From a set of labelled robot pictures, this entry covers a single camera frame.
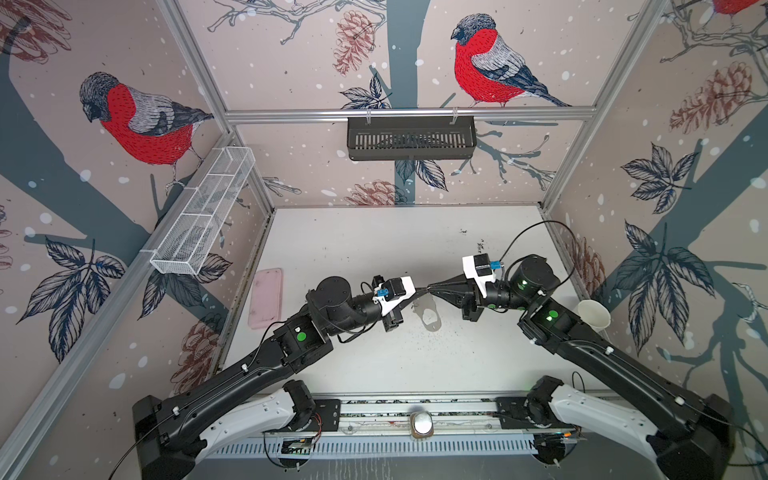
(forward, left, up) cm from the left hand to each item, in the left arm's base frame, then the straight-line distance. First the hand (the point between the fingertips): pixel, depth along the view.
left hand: (423, 290), depth 57 cm
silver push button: (-19, 0, -24) cm, 31 cm away
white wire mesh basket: (+40, +58, -6) cm, 70 cm away
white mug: (+7, -52, -28) cm, 59 cm away
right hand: (0, -1, -2) cm, 3 cm away
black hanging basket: (+66, -1, -7) cm, 66 cm away
